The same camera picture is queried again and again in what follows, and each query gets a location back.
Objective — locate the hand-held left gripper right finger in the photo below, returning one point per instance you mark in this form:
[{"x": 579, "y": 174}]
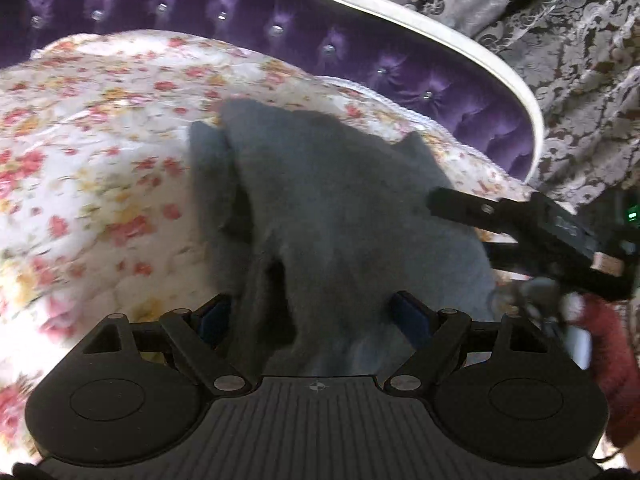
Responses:
[{"x": 411, "y": 316}]

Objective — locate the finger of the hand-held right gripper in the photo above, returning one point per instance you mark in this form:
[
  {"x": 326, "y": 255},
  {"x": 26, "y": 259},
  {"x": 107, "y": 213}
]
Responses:
[
  {"x": 475, "y": 207},
  {"x": 502, "y": 257}
]

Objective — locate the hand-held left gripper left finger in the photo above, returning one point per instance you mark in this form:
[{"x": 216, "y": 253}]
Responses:
[{"x": 214, "y": 322}]

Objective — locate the grey argyle knit sweater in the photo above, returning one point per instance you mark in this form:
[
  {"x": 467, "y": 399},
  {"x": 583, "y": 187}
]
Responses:
[{"x": 340, "y": 210}]

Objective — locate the grey damask curtain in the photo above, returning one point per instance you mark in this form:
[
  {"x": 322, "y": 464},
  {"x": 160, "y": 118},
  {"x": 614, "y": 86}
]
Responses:
[{"x": 565, "y": 60}]

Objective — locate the floral bedspread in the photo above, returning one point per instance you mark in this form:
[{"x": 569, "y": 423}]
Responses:
[{"x": 95, "y": 160}]

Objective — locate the purple tufted headboard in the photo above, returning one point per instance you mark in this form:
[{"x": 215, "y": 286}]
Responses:
[{"x": 310, "y": 25}]

